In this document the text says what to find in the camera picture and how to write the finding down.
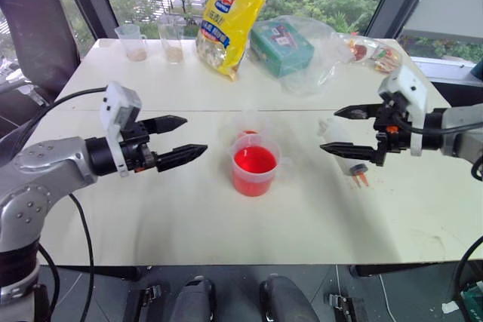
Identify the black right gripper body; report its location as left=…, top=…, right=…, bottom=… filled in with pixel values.
left=372, top=90, right=413, bottom=167

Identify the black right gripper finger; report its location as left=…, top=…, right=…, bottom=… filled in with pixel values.
left=319, top=142, right=379, bottom=165
left=333, top=104, right=383, bottom=121

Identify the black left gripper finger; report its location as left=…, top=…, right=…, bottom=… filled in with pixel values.
left=141, top=114, right=189, bottom=136
left=154, top=143, right=209, bottom=173

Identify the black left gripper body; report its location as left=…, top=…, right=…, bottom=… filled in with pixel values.
left=118, top=119, right=159, bottom=174

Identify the small clear plastic cup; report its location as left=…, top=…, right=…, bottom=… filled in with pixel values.
left=235, top=106, right=262, bottom=143

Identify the cup with red liquid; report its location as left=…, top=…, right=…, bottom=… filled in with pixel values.
left=230, top=133, right=292, bottom=198

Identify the tall clear plastic cup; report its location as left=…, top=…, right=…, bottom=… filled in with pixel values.
left=157, top=21, right=186, bottom=65

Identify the clear bag of candies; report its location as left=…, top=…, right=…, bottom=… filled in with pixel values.
left=331, top=32, right=405, bottom=75

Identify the clear plastic bag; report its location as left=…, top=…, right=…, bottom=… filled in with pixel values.
left=249, top=14, right=352, bottom=97

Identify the green cardboard box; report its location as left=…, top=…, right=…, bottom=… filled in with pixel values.
left=250, top=20, right=315, bottom=78

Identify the teal object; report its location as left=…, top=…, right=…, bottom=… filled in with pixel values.
left=469, top=60, right=483, bottom=84

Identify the yellow snack bag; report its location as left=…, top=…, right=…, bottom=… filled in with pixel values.
left=195, top=0, right=274, bottom=83

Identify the dark rounded shape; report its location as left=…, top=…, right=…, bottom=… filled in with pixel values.
left=175, top=275, right=217, bottom=322
left=258, top=274, right=322, bottom=322

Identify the black office chair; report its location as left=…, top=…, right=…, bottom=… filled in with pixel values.
left=0, top=0, right=83, bottom=138

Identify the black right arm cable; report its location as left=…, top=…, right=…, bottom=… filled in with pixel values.
left=392, top=109, right=483, bottom=300

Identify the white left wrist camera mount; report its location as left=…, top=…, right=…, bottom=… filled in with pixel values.
left=99, top=81, right=143, bottom=179

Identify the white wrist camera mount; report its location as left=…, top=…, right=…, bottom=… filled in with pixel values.
left=99, top=81, right=143, bottom=179
left=377, top=65, right=429, bottom=158

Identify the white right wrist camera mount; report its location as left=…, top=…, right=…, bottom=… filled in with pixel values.
left=377, top=65, right=429, bottom=158

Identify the clear measuring cup with handle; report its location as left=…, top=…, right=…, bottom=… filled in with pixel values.
left=114, top=23, right=149, bottom=63

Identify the black table frame bar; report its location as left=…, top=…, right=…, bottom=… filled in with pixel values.
left=349, top=262, right=456, bottom=278
left=48, top=264, right=143, bottom=282

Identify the black strap with buckle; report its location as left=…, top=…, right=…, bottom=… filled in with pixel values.
left=139, top=283, right=164, bottom=310
left=326, top=290, right=358, bottom=322

